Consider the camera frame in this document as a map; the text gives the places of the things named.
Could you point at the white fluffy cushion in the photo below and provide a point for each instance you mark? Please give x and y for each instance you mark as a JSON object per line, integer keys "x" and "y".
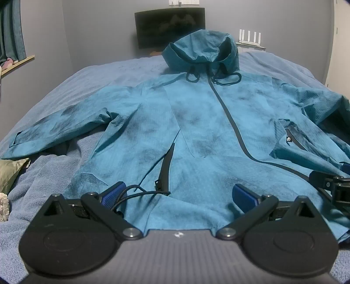
{"x": 3, "y": 207}

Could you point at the olive green pillow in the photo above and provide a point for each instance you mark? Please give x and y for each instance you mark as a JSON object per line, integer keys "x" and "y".
{"x": 11, "y": 172}

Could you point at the blue bed blanket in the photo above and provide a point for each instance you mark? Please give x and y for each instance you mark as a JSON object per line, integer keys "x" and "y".
{"x": 54, "y": 90}

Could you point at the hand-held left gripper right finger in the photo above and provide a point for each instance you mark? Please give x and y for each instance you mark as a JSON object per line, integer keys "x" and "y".
{"x": 244, "y": 198}

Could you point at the teal hooded jacket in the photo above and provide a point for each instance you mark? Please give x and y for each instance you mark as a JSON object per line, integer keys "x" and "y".
{"x": 197, "y": 123}

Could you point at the white wall socket strip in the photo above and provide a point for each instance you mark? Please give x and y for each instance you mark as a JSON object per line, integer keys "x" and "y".
{"x": 184, "y": 2}

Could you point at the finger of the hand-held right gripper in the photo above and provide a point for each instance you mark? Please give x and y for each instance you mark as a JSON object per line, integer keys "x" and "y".
{"x": 346, "y": 168}
{"x": 322, "y": 179}

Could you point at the white cabinet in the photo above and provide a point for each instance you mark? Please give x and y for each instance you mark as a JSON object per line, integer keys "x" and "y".
{"x": 339, "y": 41}

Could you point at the pink and white cloth items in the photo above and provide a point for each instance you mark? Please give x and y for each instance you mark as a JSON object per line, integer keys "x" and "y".
{"x": 6, "y": 63}

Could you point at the wooden window sill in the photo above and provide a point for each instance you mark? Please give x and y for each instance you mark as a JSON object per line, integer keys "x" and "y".
{"x": 23, "y": 60}

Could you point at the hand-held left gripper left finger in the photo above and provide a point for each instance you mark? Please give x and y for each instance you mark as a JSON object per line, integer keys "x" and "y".
{"x": 112, "y": 195}

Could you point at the teal curtain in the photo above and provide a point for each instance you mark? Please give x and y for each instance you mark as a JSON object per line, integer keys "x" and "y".
{"x": 11, "y": 27}

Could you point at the black flat screen television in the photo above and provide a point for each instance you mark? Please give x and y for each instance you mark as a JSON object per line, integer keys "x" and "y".
{"x": 158, "y": 27}

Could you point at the yellow television stand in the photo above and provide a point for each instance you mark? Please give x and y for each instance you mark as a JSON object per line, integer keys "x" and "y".
{"x": 156, "y": 53}

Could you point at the white router with antennas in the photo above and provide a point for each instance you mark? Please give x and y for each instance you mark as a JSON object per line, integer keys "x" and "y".
{"x": 250, "y": 37}

